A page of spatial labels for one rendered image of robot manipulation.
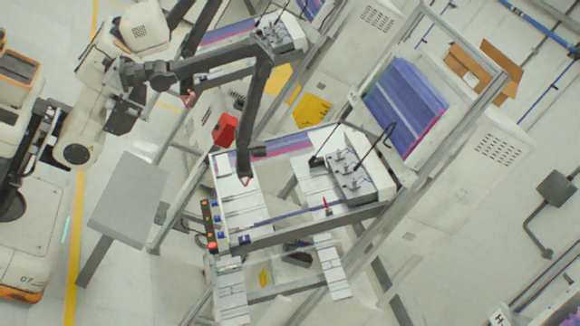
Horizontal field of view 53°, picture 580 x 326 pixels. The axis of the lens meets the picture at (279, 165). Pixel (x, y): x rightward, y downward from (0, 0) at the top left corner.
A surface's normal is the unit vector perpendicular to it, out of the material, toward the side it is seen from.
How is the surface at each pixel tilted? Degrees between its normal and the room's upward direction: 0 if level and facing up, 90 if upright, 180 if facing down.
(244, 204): 42
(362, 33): 90
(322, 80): 90
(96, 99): 90
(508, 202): 90
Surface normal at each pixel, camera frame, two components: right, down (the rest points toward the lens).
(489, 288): -0.81, -0.33
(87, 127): 0.15, 0.55
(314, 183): -0.16, -0.77
